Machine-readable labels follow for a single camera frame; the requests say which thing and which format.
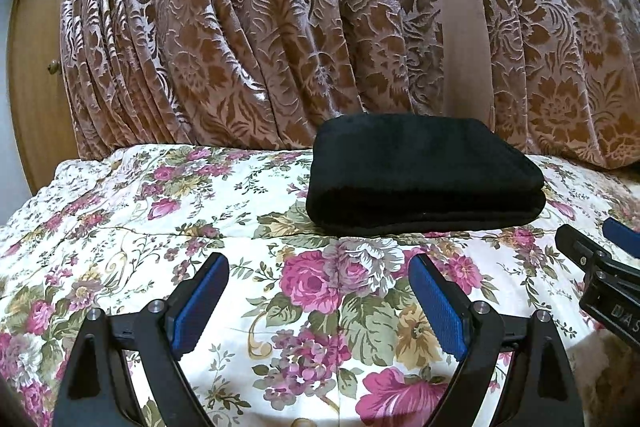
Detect plain brown curtain band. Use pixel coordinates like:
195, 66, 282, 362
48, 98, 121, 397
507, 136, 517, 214
438, 0, 495, 128

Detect black pants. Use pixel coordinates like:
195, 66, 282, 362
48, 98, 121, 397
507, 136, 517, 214
306, 114, 546, 237

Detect floral bedspread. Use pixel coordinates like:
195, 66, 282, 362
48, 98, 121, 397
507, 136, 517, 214
1, 145, 639, 426

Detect brown floral curtain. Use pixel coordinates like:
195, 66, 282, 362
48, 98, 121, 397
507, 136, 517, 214
61, 0, 639, 169

